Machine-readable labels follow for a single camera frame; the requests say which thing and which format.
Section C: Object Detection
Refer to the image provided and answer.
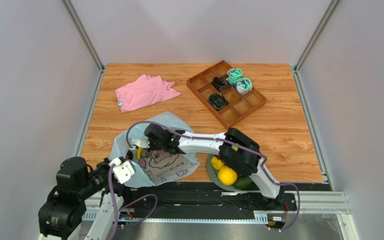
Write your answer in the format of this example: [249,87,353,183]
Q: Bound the pink cloth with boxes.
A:
[114,74,181,113]

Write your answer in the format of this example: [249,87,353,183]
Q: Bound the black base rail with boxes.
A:
[68,179,333,221]

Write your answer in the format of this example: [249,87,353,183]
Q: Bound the teal white rolled sock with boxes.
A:
[232,77,253,95]

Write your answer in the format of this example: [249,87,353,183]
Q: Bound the purple cable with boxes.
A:
[107,163,159,240]
[125,120,301,233]

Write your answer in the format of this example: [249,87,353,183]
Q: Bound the grey-blue round plate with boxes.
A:
[206,154,258,192]

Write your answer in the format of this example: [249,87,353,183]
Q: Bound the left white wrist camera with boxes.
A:
[109,157,136,184]

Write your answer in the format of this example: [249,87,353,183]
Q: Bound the black yellow rolled sock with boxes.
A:
[207,93,229,111]

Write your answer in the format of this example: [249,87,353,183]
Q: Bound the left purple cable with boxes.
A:
[107,163,159,240]

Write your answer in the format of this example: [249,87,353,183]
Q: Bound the light blue plastic bag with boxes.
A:
[109,123,200,188]

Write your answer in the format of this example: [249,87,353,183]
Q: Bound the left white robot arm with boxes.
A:
[38,156,136,240]

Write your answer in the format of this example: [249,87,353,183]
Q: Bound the yellow fake banana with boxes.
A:
[136,147,144,160]

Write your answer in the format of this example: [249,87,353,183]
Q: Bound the yellow fake fruit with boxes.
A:
[210,155,226,171]

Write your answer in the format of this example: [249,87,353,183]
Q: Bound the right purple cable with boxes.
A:
[125,120,301,233]

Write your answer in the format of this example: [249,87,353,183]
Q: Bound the yellow fake lemon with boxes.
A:
[217,165,238,186]

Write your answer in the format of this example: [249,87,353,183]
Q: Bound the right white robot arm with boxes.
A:
[144,122,285,200]

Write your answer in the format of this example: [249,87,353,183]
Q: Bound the dark green fake avocado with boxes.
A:
[232,176,257,191]

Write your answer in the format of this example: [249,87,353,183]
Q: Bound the wooden compartment tray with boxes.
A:
[186,60,267,129]

